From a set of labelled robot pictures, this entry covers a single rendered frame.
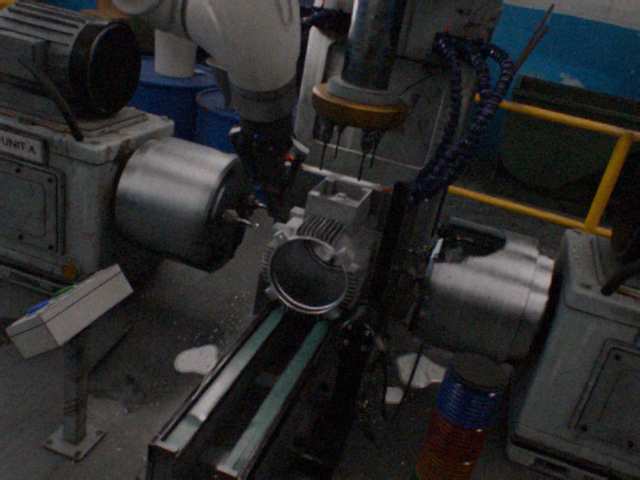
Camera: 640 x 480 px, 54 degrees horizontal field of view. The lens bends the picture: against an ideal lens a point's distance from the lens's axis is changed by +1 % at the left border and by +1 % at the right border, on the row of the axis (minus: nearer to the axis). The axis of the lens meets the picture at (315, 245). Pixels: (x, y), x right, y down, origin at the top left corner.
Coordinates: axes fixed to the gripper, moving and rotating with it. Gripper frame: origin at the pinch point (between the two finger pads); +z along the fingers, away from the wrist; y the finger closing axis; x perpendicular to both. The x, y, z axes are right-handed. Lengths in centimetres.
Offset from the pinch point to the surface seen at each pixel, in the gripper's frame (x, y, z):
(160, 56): -147, 130, 113
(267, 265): 0.9, 2.3, 20.0
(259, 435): 34.0, -11.5, 11.0
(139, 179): -3.2, 30.1, 10.6
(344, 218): -10.7, -9.0, 14.2
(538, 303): -3.3, -45.9, 11.9
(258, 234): -34, 24, 65
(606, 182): -172, -87, 145
